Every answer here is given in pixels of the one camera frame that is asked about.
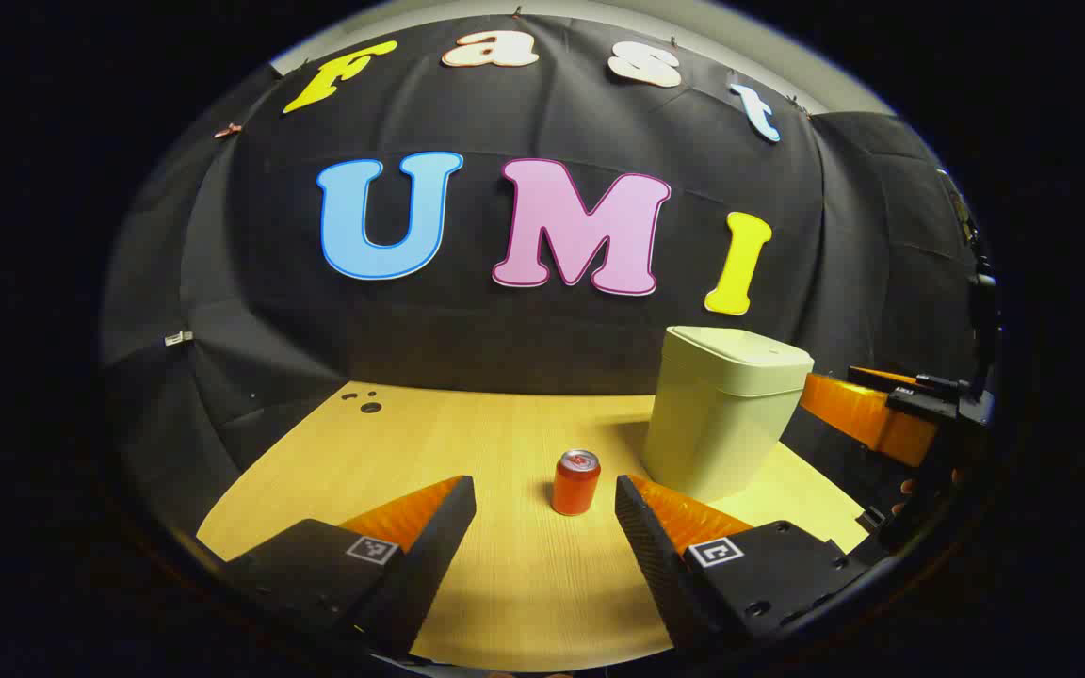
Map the orange pop can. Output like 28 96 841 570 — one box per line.
552 449 602 517

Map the green desktop garbage bin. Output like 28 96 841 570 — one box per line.
641 326 815 503

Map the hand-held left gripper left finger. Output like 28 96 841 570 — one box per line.
222 476 478 660

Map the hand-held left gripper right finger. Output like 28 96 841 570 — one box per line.
615 475 871 655

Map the wooden desktop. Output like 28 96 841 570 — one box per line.
196 381 868 671

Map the black backdrop cloth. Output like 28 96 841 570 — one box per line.
100 14 1000 557

